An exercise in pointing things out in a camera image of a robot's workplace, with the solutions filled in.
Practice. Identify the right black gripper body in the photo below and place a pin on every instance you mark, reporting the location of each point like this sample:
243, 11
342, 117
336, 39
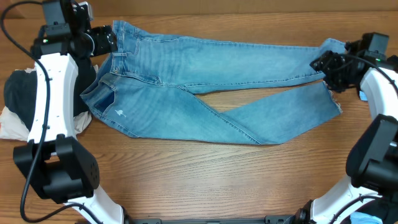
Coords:
337, 73

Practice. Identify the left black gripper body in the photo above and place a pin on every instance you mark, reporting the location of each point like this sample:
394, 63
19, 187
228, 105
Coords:
104, 43

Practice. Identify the light blue denim jeans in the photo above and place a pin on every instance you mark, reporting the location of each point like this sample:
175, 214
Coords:
150, 87

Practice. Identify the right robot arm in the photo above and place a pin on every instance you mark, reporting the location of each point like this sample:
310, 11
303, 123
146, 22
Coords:
371, 166

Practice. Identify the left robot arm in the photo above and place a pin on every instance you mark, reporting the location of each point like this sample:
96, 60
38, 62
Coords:
53, 162

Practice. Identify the dark navy folded shirt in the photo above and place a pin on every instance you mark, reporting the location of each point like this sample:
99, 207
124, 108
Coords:
21, 87

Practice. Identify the white crumpled cloth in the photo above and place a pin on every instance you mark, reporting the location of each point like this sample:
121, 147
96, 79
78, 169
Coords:
12, 126

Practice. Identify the light blue shirt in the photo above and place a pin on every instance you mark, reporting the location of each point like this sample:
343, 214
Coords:
371, 213

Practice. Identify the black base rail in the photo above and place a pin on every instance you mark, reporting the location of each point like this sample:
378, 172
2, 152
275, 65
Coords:
211, 221

